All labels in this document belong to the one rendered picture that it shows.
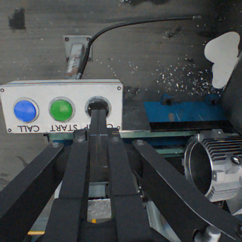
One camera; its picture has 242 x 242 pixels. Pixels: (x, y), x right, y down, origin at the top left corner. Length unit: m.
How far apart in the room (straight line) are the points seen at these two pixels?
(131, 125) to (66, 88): 0.28
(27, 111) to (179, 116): 0.44
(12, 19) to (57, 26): 0.10
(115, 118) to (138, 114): 0.28
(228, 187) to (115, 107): 0.37
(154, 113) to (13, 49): 0.43
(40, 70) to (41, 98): 0.29
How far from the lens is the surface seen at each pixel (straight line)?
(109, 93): 0.25
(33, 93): 0.27
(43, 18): 0.49
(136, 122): 0.51
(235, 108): 0.37
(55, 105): 0.26
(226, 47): 0.60
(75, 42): 0.49
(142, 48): 0.51
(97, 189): 1.00
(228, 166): 0.50
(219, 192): 0.52
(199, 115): 0.61
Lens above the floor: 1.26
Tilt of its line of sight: 46 degrees down
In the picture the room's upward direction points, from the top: 172 degrees clockwise
